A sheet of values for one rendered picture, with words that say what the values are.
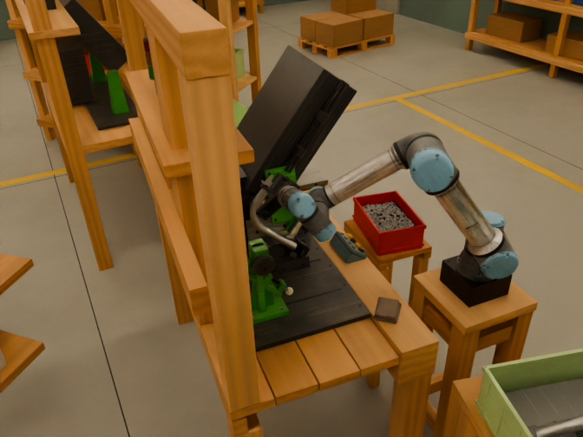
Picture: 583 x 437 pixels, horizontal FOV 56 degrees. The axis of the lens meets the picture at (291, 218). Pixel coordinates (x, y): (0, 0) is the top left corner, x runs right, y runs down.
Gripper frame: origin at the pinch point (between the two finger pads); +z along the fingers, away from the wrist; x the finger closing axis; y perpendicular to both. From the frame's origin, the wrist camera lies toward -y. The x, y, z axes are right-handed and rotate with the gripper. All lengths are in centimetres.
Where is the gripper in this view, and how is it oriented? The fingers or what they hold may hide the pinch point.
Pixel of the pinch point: (265, 189)
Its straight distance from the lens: 197.5
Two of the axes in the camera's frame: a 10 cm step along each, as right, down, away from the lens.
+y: 5.9, -8.1, 0.0
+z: -3.4, -2.4, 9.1
